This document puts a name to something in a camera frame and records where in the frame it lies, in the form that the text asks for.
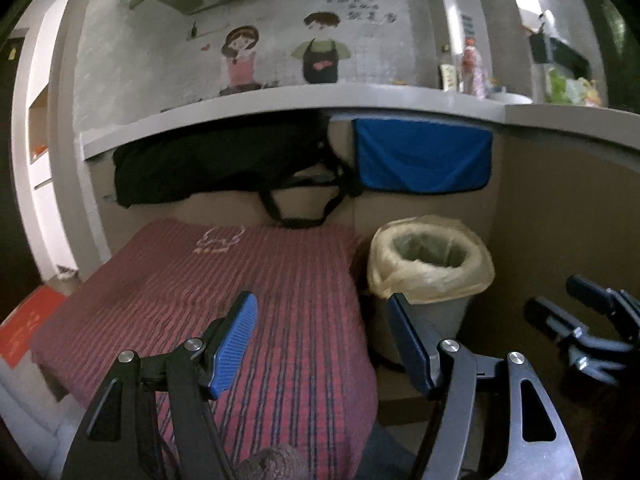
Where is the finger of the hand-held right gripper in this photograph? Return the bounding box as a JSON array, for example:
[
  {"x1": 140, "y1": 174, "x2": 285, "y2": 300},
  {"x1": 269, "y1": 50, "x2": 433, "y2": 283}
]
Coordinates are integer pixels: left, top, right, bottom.
[
  {"x1": 524, "y1": 296, "x2": 633, "y2": 376},
  {"x1": 566, "y1": 274, "x2": 640, "y2": 346}
]

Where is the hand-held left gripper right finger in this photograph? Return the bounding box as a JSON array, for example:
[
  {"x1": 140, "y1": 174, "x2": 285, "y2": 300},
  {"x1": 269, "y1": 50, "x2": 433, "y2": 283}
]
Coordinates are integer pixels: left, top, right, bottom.
[{"x1": 387, "y1": 292, "x2": 583, "y2": 480}]

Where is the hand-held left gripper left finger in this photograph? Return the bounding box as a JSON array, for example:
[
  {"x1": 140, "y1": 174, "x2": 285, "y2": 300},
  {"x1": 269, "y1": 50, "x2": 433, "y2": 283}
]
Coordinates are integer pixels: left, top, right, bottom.
[{"x1": 60, "y1": 290, "x2": 259, "y2": 480}]

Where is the red plaid cloth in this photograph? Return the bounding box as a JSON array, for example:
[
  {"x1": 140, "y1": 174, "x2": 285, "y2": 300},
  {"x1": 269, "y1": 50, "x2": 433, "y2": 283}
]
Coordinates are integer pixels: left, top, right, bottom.
[{"x1": 29, "y1": 217, "x2": 380, "y2": 480}]

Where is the brown cabinet front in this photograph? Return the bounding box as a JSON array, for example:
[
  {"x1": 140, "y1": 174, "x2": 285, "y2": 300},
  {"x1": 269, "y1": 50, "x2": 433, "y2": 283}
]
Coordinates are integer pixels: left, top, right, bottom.
[{"x1": 90, "y1": 120, "x2": 640, "y2": 401}]

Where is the person's leg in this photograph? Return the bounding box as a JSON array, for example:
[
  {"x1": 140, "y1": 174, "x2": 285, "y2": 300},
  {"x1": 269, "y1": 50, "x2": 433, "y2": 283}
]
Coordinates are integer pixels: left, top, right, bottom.
[{"x1": 357, "y1": 425, "x2": 416, "y2": 480}]

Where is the brown knitted cloth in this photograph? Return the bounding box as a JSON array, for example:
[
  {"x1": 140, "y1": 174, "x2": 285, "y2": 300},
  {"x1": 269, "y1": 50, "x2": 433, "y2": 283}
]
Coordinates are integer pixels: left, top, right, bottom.
[{"x1": 235, "y1": 442, "x2": 308, "y2": 480}]

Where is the blue towel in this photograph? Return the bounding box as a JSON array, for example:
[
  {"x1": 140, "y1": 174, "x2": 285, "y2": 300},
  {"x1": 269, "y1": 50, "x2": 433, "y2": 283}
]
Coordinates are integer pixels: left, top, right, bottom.
[{"x1": 351, "y1": 117, "x2": 493, "y2": 196}]

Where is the yellow plastic bag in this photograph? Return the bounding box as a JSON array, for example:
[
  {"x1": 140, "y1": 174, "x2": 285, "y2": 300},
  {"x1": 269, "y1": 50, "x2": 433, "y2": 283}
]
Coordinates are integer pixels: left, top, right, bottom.
[{"x1": 580, "y1": 77, "x2": 603, "y2": 107}]

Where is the green plastic bag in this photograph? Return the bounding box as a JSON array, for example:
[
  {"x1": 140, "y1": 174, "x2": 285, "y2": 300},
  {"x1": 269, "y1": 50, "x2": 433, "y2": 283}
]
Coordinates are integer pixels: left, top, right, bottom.
[{"x1": 545, "y1": 70, "x2": 583, "y2": 106}]

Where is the white bowl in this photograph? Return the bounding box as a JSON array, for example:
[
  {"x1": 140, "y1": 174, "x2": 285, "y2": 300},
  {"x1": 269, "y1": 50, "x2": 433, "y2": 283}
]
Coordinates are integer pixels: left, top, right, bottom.
[{"x1": 489, "y1": 91, "x2": 533, "y2": 106}]

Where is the red floor mat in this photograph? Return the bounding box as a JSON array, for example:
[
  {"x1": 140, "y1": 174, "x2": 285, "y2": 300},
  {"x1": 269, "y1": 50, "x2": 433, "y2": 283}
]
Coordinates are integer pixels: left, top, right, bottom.
[{"x1": 0, "y1": 285, "x2": 68, "y2": 366}]

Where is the white cabinet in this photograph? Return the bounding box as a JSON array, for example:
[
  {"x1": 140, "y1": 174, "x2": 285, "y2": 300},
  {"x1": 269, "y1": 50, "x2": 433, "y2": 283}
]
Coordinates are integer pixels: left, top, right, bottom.
[{"x1": 10, "y1": 0, "x2": 76, "y2": 281}]

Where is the black hanging rack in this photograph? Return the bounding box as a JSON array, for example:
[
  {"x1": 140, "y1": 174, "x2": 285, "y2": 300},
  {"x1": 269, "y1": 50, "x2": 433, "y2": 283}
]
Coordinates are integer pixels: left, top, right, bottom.
[{"x1": 530, "y1": 30, "x2": 591, "y2": 78}]

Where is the clear bottle red label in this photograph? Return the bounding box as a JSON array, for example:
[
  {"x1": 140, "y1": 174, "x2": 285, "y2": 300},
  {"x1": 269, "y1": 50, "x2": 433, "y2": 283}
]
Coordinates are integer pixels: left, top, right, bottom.
[{"x1": 459, "y1": 37, "x2": 488, "y2": 98}]

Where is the grey countertop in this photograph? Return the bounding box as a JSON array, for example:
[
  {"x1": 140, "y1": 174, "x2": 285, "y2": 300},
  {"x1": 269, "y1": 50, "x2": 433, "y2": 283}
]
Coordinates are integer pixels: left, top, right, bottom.
[{"x1": 81, "y1": 84, "x2": 640, "y2": 161}]

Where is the small beige box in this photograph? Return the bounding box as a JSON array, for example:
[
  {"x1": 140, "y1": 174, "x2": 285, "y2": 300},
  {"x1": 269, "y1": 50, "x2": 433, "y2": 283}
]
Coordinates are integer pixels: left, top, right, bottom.
[{"x1": 439, "y1": 62, "x2": 460, "y2": 92}]

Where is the black door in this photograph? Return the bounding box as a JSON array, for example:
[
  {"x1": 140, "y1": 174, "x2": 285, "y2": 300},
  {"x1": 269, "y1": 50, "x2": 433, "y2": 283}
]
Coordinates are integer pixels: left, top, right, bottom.
[{"x1": 0, "y1": 35, "x2": 41, "y2": 306}]

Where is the black bag with straps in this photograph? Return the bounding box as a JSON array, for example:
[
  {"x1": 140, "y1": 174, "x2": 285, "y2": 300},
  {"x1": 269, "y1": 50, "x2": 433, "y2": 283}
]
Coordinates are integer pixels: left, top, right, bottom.
[{"x1": 112, "y1": 119, "x2": 363, "y2": 230}]

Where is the cartoon wall sticker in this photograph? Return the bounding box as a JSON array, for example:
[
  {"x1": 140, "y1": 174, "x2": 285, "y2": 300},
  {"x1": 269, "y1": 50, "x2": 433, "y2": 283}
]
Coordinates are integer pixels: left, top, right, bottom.
[{"x1": 190, "y1": 0, "x2": 416, "y2": 106}]

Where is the white wall appliance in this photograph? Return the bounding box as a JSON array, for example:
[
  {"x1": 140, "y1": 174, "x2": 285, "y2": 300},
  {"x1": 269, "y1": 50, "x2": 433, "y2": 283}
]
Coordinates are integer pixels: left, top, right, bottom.
[{"x1": 430, "y1": 0, "x2": 488, "y2": 86}]

